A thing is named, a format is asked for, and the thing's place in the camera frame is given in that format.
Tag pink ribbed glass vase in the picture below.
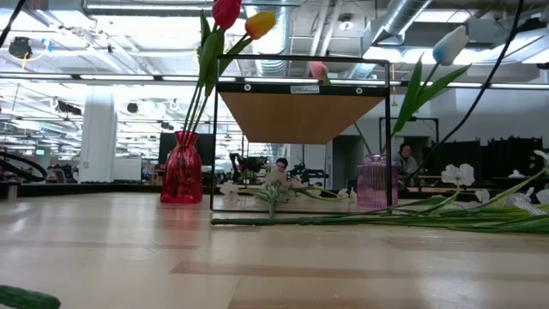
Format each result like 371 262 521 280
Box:
356 153 399 210

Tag orange yellow artificial tulip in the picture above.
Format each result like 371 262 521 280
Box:
190 10 277 133

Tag red artificial tulip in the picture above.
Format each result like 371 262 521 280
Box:
183 0 244 133

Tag white blossom artificial spray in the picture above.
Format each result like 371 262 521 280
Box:
218 169 357 222
0 285 62 309
209 149 549 236

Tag blue white artificial tulip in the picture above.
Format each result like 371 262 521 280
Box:
381 25 473 155

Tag black monitor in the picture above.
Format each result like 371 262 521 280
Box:
157 131 215 167

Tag red glass vase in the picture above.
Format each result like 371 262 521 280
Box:
160 130 204 204

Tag long light strip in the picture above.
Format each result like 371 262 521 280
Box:
0 71 549 90

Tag white building column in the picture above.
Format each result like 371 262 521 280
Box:
78 85 118 185

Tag black cabinets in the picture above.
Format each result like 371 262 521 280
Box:
428 136 546 190

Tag black ceiling mounted device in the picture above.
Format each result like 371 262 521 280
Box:
8 36 33 60

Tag wooden shelf with black frame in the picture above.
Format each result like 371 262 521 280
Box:
208 53 394 215

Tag silver ribbed air duct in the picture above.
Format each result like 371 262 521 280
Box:
252 0 297 78

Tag black metal rack frame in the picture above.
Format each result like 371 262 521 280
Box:
378 116 440 190

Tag black aluminium table frame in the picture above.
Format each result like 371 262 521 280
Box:
0 182 549 203

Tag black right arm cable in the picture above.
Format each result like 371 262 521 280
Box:
405 0 525 186

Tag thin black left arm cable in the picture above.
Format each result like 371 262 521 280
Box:
0 0 27 46

